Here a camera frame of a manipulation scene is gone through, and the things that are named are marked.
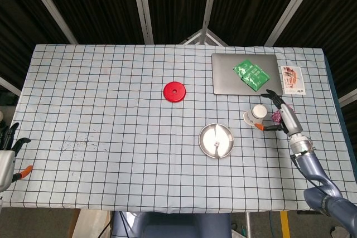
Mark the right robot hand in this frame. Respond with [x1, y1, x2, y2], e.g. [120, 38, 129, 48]
[255, 89, 304, 136]

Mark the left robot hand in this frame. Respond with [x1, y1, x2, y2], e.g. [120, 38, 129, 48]
[0, 122, 33, 193]

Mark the white paper cup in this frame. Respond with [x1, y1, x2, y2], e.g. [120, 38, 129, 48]
[243, 104, 267, 127]

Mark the round stainless steel plate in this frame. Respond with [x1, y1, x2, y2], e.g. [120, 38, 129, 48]
[198, 123, 234, 159]

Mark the purple patterned packet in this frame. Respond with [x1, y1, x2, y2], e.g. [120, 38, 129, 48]
[272, 104, 295, 124]

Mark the white picture card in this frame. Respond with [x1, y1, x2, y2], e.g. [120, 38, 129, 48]
[280, 65, 307, 96]

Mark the green foil packet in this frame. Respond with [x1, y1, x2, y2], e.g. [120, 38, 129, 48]
[242, 64, 271, 92]
[233, 59, 259, 81]

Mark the grey closed laptop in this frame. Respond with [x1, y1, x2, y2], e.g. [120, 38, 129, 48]
[211, 52, 283, 96]

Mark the brown cardboard box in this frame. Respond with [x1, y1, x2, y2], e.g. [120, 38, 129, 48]
[68, 209, 112, 238]

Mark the blue checked tablecloth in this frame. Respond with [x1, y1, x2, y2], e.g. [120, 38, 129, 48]
[0, 43, 356, 213]

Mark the red round disc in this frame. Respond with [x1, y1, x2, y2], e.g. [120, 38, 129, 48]
[163, 81, 187, 103]

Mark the blue grey robot torso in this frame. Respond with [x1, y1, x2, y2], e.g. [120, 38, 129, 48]
[111, 211, 232, 238]

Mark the black pleated curtain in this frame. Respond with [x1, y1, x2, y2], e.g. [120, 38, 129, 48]
[0, 0, 357, 116]

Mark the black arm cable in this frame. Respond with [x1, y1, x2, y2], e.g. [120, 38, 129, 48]
[290, 152, 329, 195]

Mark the white frame rail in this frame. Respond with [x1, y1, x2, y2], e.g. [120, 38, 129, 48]
[339, 89, 357, 108]
[0, 76, 22, 96]

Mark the white frame post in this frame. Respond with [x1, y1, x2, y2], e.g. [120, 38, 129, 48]
[201, 0, 221, 44]
[263, 0, 324, 46]
[21, 0, 79, 45]
[130, 0, 155, 45]

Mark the white triangular frame brace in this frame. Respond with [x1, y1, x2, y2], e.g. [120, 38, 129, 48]
[180, 28, 229, 46]

